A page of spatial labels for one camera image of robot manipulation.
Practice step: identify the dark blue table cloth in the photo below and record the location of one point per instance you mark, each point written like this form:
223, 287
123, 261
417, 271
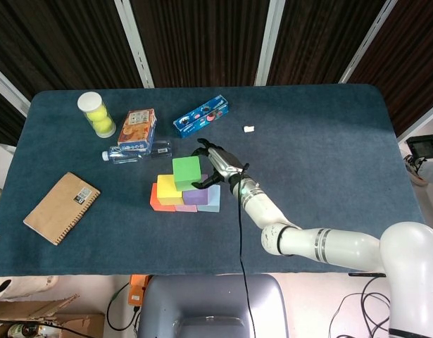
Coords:
325, 141

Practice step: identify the light blue foam cube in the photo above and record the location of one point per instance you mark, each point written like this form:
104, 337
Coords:
212, 202

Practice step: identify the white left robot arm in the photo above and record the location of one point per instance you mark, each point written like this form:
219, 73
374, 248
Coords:
26, 285

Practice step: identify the white black sneaker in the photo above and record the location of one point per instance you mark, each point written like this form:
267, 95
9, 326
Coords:
415, 172

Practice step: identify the clear plastic water bottle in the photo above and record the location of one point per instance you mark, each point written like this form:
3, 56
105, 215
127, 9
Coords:
131, 155

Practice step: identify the pink foam cube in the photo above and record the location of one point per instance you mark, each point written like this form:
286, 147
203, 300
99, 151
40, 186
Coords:
186, 208

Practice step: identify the green foam cube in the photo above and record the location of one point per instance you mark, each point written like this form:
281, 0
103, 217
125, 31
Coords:
186, 172

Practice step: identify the purple foam cube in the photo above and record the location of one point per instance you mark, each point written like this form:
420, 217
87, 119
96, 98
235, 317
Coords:
195, 197

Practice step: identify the yellow tennis ball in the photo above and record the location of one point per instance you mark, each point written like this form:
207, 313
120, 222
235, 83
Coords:
97, 114
104, 125

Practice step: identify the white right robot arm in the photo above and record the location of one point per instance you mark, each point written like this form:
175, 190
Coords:
325, 239

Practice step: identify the black equipment case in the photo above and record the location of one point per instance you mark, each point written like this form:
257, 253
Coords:
425, 144

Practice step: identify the blue orange snack box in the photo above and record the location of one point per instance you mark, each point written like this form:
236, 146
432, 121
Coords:
136, 130

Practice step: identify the white partition post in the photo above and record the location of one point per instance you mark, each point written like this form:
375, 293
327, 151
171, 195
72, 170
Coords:
135, 45
367, 42
269, 42

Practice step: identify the yellow foam cube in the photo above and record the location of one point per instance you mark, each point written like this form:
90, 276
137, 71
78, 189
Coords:
166, 192

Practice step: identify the clear tennis ball tube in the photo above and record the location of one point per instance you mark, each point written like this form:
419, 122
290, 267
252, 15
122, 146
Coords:
89, 102

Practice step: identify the green label glass bottle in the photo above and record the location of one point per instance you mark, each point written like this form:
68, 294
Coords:
26, 329

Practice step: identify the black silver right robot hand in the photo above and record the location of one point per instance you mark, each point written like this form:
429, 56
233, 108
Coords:
223, 163

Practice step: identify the grey robot base seat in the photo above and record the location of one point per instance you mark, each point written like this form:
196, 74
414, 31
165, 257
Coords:
209, 299

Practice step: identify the orange foam cube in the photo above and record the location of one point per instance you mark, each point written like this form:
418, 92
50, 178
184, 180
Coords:
155, 204

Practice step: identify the small white eraser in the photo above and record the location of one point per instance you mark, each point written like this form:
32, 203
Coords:
249, 129

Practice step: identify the brown spiral notebook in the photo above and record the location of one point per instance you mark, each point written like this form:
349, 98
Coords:
61, 207

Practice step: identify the brown cardboard box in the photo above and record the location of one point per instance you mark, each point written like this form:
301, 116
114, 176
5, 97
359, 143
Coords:
26, 310

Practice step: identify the blue Oreo cookie box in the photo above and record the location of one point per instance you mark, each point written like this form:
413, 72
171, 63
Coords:
202, 116

